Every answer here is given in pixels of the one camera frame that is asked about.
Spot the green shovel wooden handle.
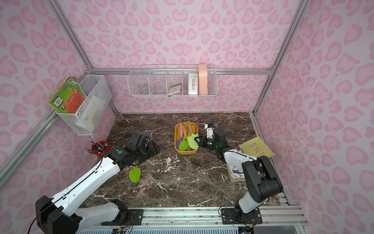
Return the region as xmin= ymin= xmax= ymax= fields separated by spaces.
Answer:
xmin=188 ymin=121 xmax=199 ymax=150

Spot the green shovel blue-tipped handle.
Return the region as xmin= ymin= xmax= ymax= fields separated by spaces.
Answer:
xmin=178 ymin=126 xmax=189 ymax=151

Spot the purple shovel pink handle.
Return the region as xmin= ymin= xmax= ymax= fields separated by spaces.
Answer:
xmin=176 ymin=123 xmax=184 ymax=150

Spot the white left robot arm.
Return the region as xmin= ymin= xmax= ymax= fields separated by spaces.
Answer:
xmin=32 ymin=132 xmax=160 ymax=234

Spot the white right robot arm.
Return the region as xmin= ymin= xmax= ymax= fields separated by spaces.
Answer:
xmin=192 ymin=127 xmax=283 ymax=219

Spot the orange storage box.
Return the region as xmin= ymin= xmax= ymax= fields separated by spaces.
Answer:
xmin=174 ymin=121 xmax=199 ymax=155

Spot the white box on shelf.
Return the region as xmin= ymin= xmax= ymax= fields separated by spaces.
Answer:
xmin=188 ymin=73 xmax=199 ymax=95

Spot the pink box on shelf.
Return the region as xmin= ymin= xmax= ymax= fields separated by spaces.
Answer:
xmin=198 ymin=63 xmax=208 ymax=96

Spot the blue comic book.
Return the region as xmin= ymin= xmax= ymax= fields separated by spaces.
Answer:
xmin=227 ymin=163 xmax=245 ymax=182

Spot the yellow-green paper booklet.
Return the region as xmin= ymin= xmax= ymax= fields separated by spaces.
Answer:
xmin=239 ymin=137 xmax=275 ymax=158

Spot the red pen cup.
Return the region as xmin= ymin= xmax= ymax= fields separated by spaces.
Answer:
xmin=89 ymin=141 xmax=111 ymax=160

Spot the white paper in basket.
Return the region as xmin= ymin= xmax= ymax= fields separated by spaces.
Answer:
xmin=76 ymin=96 xmax=106 ymax=132

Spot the small calculator on shelf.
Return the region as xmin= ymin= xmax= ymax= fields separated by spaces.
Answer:
xmin=168 ymin=83 xmax=182 ymax=96

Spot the green red book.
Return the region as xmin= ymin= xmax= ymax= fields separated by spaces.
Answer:
xmin=49 ymin=77 xmax=86 ymax=114

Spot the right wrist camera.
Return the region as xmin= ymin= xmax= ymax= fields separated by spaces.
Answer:
xmin=205 ymin=123 xmax=216 ymax=139

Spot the white mesh wall basket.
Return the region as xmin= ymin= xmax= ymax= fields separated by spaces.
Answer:
xmin=57 ymin=75 xmax=113 ymax=136

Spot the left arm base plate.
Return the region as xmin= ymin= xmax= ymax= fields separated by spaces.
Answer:
xmin=101 ymin=209 xmax=144 ymax=227

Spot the white wire wall shelf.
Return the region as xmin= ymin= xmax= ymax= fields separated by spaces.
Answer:
xmin=127 ymin=64 xmax=218 ymax=97

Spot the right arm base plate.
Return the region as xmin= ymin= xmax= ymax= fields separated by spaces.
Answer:
xmin=219 ymin=207 xmax=263 ymax=226

